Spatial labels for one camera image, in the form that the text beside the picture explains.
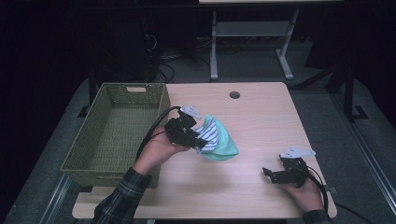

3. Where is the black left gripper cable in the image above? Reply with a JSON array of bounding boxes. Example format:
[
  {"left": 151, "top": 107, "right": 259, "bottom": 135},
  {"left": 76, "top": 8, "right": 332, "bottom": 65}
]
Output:
[{"left": 135, "top": 105, "right": 183, "bottom": 161}]

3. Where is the black metal stand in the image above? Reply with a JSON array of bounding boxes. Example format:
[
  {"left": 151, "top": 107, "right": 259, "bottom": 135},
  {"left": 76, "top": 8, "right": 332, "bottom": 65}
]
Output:
[{"left": 341, "top": 63, "right": 370, "bottom": 123}]

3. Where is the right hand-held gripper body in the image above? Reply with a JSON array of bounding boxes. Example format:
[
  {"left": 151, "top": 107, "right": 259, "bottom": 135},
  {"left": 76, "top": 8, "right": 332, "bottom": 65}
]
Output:
[{"left": 278, "top": 146, "right": 317, "bottom": 189}]

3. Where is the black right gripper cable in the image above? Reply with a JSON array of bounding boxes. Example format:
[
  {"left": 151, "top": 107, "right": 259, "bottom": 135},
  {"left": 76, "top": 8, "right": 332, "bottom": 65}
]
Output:
[{"left": 304, "top": 166, "right": 376, "bottom": 224}]

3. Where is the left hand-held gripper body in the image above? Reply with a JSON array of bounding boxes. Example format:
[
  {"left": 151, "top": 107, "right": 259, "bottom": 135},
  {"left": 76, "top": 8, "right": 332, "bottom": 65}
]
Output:
[{"left": 163, "top": 105, "right": 204, "bottom": 148}]

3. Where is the aluminium floor rail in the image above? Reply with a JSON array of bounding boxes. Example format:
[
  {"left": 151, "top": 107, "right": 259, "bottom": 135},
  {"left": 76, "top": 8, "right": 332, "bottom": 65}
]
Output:
[
  {"left": 38, "top": 173, "right": 73, "bottom": 224},
  {"left": 329, "top": 91, "right": 396, "bottom": 217}
]

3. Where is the person's right hand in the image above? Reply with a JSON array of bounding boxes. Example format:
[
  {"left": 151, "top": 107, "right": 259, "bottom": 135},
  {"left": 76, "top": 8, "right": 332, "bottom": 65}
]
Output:
[{"left": 280, "top": 177, "right": 325, "bottom": 213}]

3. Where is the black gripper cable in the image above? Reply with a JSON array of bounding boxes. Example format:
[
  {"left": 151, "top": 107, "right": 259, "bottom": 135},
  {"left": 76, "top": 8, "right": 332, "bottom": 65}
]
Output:
[
  {"left": 135, "top": 105, "right": 183, "bottom": 161},
  {"left": 304, "top": 166, "right": 376, "bottom": 224}
]

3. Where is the person's left hand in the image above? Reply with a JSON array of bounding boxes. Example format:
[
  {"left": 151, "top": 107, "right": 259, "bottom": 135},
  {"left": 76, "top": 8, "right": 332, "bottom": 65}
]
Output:
[{"left": 134, "top": 125, "right": 191, "bottom": 176}]

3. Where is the green woven basket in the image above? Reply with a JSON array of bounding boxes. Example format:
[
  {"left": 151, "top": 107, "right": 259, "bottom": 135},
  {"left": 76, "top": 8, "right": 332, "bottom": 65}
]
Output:
[{"left": 60, "top": 81, "right": 172, "bottom": 189}]

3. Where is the tangle of black floor cables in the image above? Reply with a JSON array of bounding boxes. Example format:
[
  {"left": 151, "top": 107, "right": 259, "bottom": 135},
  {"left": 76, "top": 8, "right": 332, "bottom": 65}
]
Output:
[{"left": 141, "top": 32, "right": 213, "bottom": 84}]

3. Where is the grey metal table frame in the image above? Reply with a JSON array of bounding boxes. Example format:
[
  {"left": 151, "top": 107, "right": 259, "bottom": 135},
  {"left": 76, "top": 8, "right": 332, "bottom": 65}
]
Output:
[{"left": 209, "top": 8, "right": 301, "bottom": 82}]

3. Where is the teal baby bib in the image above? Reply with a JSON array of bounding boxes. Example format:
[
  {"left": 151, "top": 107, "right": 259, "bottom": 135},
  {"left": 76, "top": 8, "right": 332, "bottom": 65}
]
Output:
[{"left": 192, "top": 114, "right": 240, "bottom": 162}]

